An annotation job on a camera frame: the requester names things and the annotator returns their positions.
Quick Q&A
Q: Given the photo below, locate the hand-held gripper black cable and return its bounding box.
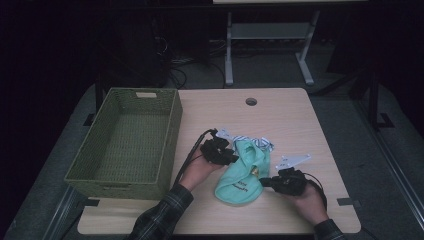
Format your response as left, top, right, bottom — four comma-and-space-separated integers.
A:
303, 172, 329, 212
172, 128, 218, 188

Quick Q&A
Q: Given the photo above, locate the right hand-held gripper black cable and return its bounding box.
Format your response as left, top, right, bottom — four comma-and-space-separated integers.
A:
303, 172, 329, 212

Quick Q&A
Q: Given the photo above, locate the bundle of floor cables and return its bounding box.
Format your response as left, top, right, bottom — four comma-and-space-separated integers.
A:
168, 57, 226, 90

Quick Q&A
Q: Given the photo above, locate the metal floor rail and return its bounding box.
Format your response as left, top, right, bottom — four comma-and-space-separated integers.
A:
41, 184, 81, 240
353, 99, 424, 231

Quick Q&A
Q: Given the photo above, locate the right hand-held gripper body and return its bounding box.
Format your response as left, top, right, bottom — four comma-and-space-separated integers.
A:
273, 153, 313, 197

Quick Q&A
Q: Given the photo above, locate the black metal post with bracket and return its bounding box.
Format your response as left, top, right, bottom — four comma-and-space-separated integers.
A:
82, 75, 104, 128

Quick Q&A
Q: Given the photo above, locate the person's left hand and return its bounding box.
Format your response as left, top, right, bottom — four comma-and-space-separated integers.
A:
178, 149, 221, 192

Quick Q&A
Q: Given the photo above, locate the white metal stand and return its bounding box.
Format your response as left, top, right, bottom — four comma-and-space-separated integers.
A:
224, 10, 320, 87

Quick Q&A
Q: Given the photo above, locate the green woven basket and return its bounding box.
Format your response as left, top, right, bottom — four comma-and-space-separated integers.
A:
64, 87, 184, 201

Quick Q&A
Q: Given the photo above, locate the mint green striped bib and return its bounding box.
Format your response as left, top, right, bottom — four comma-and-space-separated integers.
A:
214, 134, 275, 206

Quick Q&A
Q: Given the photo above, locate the black metal stand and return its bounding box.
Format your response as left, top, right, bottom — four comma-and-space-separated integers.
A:
313, 66, 395, 132

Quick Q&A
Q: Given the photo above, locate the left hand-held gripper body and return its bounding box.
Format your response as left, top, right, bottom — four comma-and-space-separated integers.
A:
199, 128, 234, 164

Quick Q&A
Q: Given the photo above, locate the grey tape strip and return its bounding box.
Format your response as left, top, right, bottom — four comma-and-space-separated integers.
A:
336, 197, 362, 208

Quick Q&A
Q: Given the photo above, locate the left hand-held gripper black cable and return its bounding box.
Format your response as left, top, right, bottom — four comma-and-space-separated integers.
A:
172, 128, 218, 188

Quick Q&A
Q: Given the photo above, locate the person's right hand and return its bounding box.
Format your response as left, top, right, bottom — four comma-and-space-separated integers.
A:
283, 183, 329, 228

